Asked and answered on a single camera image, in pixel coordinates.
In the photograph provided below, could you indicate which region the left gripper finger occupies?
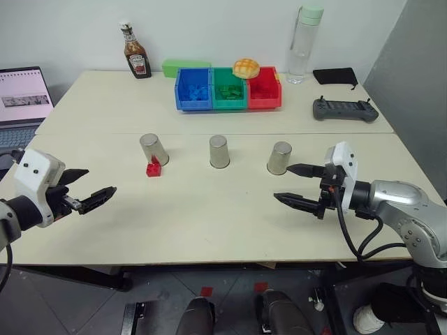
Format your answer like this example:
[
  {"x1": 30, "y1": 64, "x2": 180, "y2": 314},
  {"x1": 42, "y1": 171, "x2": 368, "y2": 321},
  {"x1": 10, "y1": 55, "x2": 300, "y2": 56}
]
[
  {"x1": 78, "y1": 186, "x2": 118, "y2": 215},
  {"x1": 58, "y1": 168, "x2": 90, "y2": 186}
]

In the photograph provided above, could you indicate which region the golden bread bun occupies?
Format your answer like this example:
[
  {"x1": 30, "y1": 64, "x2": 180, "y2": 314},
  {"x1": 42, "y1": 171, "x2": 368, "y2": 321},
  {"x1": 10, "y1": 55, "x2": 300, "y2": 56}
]
[{"x1": 232, "y1": 57, "x2": 262, "y2": 80}]

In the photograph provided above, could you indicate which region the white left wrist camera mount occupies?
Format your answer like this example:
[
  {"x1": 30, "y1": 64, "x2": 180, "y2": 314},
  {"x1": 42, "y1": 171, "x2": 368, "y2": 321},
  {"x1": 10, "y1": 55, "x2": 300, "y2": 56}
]
[{"x1": 13, "y1": 149, "x2": 66, "y2": 229}]

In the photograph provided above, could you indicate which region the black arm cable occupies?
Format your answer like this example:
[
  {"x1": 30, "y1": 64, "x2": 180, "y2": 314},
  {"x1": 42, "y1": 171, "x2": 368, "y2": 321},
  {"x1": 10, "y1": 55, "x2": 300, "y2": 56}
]
[
  {"x1": 330, "y1": 188, "x2": 413, "y2": 263},
  {"x1": 0, "y1": 243, "x2": 13, "y2": 295}
]

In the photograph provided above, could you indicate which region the black table leg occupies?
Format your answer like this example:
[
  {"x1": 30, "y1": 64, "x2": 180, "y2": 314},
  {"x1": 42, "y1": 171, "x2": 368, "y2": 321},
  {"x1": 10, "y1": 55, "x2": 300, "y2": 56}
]
[{"x1": 313, "y1": 267, "x2": 351, "y2": 335}]

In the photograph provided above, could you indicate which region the green toy bricks pile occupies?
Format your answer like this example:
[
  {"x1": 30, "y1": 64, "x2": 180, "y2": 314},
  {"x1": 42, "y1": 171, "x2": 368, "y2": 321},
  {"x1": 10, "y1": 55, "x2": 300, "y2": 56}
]
[{"x1": 217, "y1": 84, "x2": 244, "y2": 99}]

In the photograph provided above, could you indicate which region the blue plastic bin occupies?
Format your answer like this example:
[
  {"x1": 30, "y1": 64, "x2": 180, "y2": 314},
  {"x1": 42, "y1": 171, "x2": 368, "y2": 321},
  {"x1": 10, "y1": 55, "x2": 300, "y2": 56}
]
[{"x1": 173, "y1": 66, "x2": 215, "y2": 112}]

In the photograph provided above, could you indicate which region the green rectangular box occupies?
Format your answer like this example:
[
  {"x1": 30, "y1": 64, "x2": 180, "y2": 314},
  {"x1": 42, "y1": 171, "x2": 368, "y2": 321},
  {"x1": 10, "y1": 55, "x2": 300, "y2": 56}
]
[{"x1": 161, "y1": 58, "x2": 213, "y2": 80}]

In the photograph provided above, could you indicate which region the black table frame bar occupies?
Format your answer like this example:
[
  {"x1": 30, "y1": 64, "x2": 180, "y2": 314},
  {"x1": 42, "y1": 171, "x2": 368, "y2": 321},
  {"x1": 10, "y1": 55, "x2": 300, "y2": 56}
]
[{"x1": 0, "y1": 265, "x2": 134, "y2": 293}]

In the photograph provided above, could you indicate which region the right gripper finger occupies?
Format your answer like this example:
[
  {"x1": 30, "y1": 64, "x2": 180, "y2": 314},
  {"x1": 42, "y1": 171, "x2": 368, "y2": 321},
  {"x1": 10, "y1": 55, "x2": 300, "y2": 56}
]
[
  {"x1": 273, "y1": 191, "x2": 321, "y2": 214},
  {"x1": 286, "y1": 163, "x2": 327, "y2": 179}
]

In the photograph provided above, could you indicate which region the red plastic bin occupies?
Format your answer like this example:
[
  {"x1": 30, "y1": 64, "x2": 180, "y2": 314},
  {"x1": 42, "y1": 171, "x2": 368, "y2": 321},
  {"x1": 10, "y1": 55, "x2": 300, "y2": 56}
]
[{"x1": 245, "y1": 66, "x2": 284, "y2": 110}]

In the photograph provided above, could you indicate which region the ketchup bottle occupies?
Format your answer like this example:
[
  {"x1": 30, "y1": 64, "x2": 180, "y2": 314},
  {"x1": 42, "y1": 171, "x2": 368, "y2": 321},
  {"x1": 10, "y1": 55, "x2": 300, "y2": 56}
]
[{"x1": 118, "y1": 21, "x2": 152, "y2": 80}]

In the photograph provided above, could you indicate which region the red toy brick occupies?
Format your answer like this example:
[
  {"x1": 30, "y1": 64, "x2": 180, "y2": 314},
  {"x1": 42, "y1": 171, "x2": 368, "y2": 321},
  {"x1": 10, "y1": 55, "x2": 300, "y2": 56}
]
[{"x1": 145, "y1": 156, "x2": 164, "y2": 179}]

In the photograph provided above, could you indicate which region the clear bottle with green lid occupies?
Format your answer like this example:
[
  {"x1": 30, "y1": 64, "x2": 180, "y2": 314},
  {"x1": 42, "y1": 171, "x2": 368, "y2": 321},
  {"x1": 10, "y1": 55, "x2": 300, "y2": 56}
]
[{"x1": 286, "y1": 3, "x2": 325, "y2": 85}]

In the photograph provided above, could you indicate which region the blue toy bricks pile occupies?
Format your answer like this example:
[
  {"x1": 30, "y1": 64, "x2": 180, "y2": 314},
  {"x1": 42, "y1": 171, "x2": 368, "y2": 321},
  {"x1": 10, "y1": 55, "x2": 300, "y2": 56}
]
[{"x1": 186, "y1": 83, "x2": 210, "y2": 101}]

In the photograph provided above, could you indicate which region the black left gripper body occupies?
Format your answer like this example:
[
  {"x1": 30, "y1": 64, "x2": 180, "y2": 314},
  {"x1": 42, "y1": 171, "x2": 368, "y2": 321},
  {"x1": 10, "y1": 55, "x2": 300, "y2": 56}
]
[{"x1": 45, "y1": 185, "x2": 83, "y2": 223}]

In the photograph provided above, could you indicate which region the grey handheld controller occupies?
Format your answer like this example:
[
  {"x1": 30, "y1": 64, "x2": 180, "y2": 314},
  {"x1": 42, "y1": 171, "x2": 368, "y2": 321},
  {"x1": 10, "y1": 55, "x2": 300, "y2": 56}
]
[{"x1": 311, "y1": 96, "x2": 379, "y2": 124}]

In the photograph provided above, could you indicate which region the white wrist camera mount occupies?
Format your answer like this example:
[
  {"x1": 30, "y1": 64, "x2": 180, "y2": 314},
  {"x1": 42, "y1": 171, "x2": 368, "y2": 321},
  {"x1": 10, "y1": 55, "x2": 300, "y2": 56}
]
[
  {"x1": 323, "y1": 141, "x2": 359, "y2": 214},
  {"x1": 13, "y1": 149, "x2": 66, "y2": 229}
]

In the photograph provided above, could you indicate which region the upturned metal cup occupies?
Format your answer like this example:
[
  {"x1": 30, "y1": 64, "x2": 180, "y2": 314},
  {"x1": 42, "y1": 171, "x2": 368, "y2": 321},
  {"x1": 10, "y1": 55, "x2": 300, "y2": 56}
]
[
  {"x1": 139, "y1": 133, "x2": 171, "y2": 165},
  {"x1": 208, "y1": 135, "x2": 232, "y2": 170},
  {"x1": 266, "y1": 140, "x2": 293, "y2": 176}
]

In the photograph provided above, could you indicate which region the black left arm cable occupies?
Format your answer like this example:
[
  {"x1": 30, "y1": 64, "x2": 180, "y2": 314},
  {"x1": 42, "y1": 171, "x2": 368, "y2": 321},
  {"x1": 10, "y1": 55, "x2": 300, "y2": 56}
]
[{"x1": 0, "y1": 243, "x2": 13, "y2": 295}]

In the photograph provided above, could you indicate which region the black metal floor bracket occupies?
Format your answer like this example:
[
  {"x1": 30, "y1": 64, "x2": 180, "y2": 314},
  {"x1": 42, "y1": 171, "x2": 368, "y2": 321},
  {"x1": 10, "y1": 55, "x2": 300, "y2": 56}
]
[{"x1": 123, "y1": 301, "x2": 148, "y2": 335}]

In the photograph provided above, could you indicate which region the green plastic bin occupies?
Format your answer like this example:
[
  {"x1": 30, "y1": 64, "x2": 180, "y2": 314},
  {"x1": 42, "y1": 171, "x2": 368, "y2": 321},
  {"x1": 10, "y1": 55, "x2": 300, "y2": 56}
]
[{"x1": 210, "y1": 66, "x2": 250, "y2": 111}]

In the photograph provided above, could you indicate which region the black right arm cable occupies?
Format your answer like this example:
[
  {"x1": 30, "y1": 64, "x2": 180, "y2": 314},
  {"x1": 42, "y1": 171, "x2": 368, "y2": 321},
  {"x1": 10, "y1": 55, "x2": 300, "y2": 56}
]
[{"x1": 330, "y1": 188, "x2": 413, "y2": 263}]

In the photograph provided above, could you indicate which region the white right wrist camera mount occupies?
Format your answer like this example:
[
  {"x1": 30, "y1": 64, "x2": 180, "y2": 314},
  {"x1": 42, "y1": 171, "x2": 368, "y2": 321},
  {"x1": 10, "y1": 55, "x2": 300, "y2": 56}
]
[{"x1": 323, "y1": 141, "x2": 359, "y2": 214}]

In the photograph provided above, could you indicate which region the dark rounded robot foot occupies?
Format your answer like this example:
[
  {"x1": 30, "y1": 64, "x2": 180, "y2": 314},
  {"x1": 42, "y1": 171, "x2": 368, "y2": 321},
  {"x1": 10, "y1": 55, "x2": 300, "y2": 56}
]
[
  {"x1": 173, "y1": 296, "x2": 217, "y2": 335},
  {"x1": 256, "y1": 289, "x2": 316, "y2": 335}
]

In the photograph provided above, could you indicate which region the open grey laptop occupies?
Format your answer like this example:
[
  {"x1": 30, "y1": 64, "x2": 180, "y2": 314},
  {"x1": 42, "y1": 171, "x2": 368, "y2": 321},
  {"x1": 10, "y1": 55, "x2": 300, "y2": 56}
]
[{"x1": 0, "y1": 66, "x2": 55, "y2": 151}]

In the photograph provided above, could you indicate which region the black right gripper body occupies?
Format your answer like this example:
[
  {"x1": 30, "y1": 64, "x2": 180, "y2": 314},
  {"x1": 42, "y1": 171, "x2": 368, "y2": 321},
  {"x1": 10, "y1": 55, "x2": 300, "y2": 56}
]
[{"x1": 316, "y1": 165, "x2": 346, "y2": 221}]

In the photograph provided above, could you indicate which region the white roll on floor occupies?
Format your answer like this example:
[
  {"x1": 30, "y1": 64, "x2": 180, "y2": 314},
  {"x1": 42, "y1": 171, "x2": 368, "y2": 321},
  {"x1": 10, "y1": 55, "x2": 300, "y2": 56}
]
[{"x1": 352, "y1": 304, "x2": 386, "y2": 334}]

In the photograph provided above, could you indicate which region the black fabric pouch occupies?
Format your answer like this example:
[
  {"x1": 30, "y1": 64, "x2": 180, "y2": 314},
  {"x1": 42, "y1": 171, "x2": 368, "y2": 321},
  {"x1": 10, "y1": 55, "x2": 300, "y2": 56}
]
[{"x1": 312, "y1": 67, "x2": 359, "y2": 89}]

